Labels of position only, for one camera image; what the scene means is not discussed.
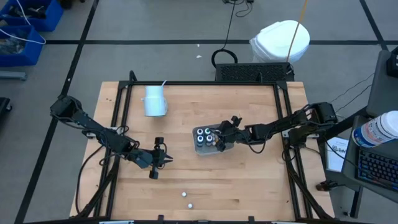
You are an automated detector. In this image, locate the black aluminium frame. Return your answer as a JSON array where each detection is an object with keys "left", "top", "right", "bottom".
[{"left": 70, "top": 70, "right": 335, "bottom": 223}]

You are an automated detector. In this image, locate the black floor cable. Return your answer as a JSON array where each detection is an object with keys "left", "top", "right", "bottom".
[{"left": 211, "top": 0, "right": 239, "bottom": 68}]

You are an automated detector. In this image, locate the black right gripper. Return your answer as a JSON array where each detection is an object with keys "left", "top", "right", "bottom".
[{"left": 211, "top": 115, "right": 246, "bottom": 152}]

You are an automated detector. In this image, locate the clear plastic tray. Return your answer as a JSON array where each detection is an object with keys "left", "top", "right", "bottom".
[{"left": 192, "top": 123, "right": 236, "bottom": 156}]

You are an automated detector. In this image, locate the blue storage bin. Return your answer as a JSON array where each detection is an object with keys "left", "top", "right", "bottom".
[
  {"left": 0, "top": 24, "right": 45, "bottom": 68},
  {"left": 0, "top": 0, "right": 65, "bottom": 32}
]

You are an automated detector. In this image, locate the black backlit keyboard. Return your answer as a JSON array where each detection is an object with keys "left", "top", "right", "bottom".
[{"left": 356, "top": 148, "right": 398, "bottom": 190}]

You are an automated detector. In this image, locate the black floor object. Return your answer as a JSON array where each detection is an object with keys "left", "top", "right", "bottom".
[{"left": 0, "top": 97, "right": 13, "bottom": 121}]

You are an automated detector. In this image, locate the black perforated computer case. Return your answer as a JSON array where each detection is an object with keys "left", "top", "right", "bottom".
[{"left": 215, "top": 62, "right": 295, "bottom": 83}]

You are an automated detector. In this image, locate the white wipes canister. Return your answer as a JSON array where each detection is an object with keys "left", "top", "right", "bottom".
[{"left": 351, "top": 110, "right": 398, "bottom": 149}]

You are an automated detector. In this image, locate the white paper sheet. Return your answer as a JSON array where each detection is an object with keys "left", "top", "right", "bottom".
[{"left": 325, "top": 136, "right": 349, "bottom": 174}]

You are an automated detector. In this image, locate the black desk caster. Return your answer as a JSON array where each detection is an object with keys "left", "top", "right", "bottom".
[{"left": 315, "top": 180, "right": 345, "bottom": 192}]

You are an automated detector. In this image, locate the dark keyboard desk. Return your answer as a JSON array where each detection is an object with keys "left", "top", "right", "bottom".
[{"left": 341, "top": 114, "right": 398, "bottom": 203}]

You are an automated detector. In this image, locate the grey metal bar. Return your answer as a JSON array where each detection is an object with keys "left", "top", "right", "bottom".
[{"left": 0, "top": 70, "right": 28, "bottom": 82}]

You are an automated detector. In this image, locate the black desktop device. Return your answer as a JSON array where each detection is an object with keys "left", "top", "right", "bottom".
[{"left": 386, "top": 46, "right": 398, "bottom": 78}]

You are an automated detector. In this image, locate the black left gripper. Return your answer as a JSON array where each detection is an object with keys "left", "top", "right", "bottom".
[{"left": 149, "top": 136, "right": 174, "bottom": 180}]

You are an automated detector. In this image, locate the white bagged trash can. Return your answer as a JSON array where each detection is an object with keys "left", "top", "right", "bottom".
[{"left": 249, "top": 19, "right": 311, "bottom": 65}]

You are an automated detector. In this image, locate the yellow hanging cable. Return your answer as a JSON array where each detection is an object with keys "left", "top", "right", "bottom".
[{"left": 285, "top": 0, "right": 310, "bottom": 63}]

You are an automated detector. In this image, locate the grey side desk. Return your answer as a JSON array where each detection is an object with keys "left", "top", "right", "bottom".
[{"left": 366, "top": 49, "right": 398, "bottom": 118}]

